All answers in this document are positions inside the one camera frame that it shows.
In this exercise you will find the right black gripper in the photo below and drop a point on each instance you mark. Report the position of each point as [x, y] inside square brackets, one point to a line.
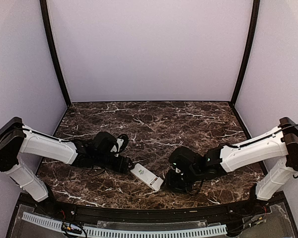
[171, 184]

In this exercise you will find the right black frame post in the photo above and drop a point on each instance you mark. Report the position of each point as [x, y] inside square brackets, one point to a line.
[247, 51]

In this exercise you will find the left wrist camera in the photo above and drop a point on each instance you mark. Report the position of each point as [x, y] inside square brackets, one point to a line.
[120, 144]

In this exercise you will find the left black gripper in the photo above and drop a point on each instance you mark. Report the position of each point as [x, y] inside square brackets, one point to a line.
[121, 166]

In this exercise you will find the white remote control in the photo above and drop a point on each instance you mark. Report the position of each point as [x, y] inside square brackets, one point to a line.
[146, 176]

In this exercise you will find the white slotted cable duct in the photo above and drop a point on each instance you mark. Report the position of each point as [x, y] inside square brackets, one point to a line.
[127, 230]

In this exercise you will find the black front rail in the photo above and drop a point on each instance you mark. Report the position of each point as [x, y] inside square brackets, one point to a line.
[218, 213]

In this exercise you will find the black frame post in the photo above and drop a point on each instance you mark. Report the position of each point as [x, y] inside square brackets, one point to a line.
[247, 51]
[53, 51]

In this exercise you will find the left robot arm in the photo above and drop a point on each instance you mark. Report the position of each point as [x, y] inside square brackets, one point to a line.
[104, 151]

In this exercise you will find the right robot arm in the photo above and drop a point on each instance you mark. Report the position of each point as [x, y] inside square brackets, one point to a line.
[280, 142]

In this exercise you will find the left black frame post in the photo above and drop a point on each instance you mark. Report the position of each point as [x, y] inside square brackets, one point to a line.
[53, 51]

